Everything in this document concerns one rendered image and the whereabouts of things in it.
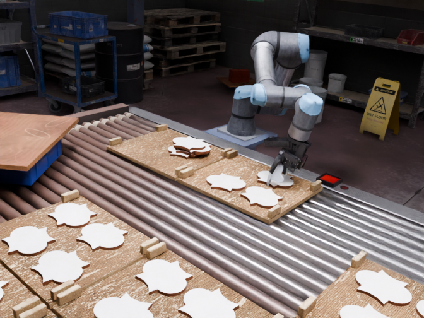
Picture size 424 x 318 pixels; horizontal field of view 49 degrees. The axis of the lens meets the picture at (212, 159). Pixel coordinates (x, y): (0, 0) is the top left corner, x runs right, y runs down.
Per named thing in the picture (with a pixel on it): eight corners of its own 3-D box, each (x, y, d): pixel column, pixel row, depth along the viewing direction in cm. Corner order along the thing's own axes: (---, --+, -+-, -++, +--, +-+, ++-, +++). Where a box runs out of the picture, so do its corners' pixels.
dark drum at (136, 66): (123, 89, 626) (122, 21, 591) (153, 99, 590) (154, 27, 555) (86, 96, 584) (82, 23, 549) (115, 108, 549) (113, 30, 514)
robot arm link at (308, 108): (322, 94, 159) (327, 105, 152) (310, 122, 165) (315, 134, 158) (300, 88, 158) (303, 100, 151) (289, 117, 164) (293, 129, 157)
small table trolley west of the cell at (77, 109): (81, 99, 573) (77, 22, 537) (122, 115, 526) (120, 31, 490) (34, 108, 530) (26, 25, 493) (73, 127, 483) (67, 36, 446)
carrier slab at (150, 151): (166, 130, 222) (166, 127, 221) (234, 156, 198) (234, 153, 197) (106, 149, 197) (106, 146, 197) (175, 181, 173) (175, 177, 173)
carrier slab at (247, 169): (235, 157, 197) (236, 154, 197) (322, 190, 173) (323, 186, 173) (176, 182, 173) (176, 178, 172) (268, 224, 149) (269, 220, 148)
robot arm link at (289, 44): (255, 98, 242) (277, 24, 193) (284, 101, 242) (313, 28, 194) (254, 118, 236) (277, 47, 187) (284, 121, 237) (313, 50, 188)
